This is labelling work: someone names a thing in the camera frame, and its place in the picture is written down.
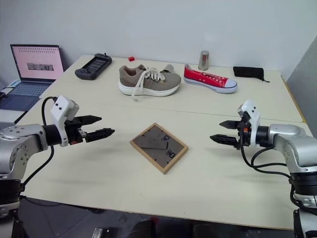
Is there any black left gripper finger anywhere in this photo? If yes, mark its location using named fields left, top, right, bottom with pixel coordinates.
left=78, top=115, right=103, bottom=125
left=85, top=128, right=115, bottom=143

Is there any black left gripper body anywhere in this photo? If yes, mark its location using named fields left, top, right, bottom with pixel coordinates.
left=64, top=117, right=88, bottom=145

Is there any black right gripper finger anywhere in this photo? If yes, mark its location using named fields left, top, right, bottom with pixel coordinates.
left=210, top=134, right=240, bottom=149
left=219, top=120, right=240, bottom=130

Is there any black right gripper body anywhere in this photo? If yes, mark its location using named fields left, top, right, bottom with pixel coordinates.
left=235, top=111, right=252, bottom=151

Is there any open laptop with pink screen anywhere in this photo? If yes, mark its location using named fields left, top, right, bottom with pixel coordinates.
left=0, top=44, right=65, bottom=110

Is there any red canvas sneaker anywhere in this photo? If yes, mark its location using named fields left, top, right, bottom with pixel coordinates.
left=183, top=63, right=238, bottom=94

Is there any black handheld game console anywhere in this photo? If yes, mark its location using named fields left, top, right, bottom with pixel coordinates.
left=74, top=53, right=112, bottom=81

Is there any black soft pouch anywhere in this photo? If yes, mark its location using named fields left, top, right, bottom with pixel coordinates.
left=233, top=66, right=270, bottom=83

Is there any silver metal cup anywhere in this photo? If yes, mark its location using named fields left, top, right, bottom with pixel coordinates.
left=198, top=50, right=211, bottom=71

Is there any taupe sneaker with white laces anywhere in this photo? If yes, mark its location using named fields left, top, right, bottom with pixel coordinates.
left=118, top=64, right=182, bottom=103

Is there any grey panel at table side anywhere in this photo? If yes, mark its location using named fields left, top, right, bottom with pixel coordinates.
left=285, top=36, right=317, bottom=136

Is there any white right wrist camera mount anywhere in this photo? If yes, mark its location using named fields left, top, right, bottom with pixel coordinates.
left=237, top=100, right=261, bottom=146

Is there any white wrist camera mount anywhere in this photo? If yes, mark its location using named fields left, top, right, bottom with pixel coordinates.
left=50, top=95, right=80, bottom=147
left=237, top=100, right=261, bottom=146

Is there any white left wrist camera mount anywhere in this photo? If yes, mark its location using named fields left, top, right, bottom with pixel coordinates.
left=50, top=95, right=80, bottom=147

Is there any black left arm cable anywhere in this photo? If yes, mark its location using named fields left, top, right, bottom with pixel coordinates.
left=21, top=96, right=58, bottom=189

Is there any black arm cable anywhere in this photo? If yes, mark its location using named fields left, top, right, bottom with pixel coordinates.
left=239, top=142, right=291, bottom=179
left=21, top=96, right=58, bottom=189

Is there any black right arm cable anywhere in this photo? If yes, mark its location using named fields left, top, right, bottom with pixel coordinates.
left=239, top=142, right=291, bottom=179

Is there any wooden picture frame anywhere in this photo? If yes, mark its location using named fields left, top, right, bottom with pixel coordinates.
left=129, top=122, right=189, bottom=175

